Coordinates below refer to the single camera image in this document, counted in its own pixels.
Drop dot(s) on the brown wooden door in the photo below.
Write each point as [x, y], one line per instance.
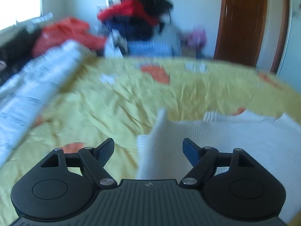
[242, 21]

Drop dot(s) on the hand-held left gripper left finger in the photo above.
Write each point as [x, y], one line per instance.
[104, 151]

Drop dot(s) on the pink plastic bag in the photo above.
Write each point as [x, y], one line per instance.
[196, 37]

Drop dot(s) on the white printed quilt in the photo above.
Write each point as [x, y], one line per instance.
[35, 84]

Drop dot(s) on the navy garment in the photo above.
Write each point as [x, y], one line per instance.
[136, 29]

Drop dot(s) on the yellow printed bedsheet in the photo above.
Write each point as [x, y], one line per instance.
[112, 103]

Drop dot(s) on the white knit sweater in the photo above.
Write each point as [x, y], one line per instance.
[235, 141]

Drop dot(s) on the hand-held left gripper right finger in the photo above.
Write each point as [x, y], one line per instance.
[190, 151]

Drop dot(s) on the black cloth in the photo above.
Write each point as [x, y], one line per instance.
[14, 49]

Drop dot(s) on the red jacket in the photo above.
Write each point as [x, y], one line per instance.
[127, 9]

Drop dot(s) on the white grey crumpled cloth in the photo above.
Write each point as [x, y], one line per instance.
[115, 44]

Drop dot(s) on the light blue knit garment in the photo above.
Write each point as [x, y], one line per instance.
[152, 48]

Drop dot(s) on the window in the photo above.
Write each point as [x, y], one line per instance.
[16, 2]

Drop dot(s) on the red orange cloth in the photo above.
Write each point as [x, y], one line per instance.
[63, 35]

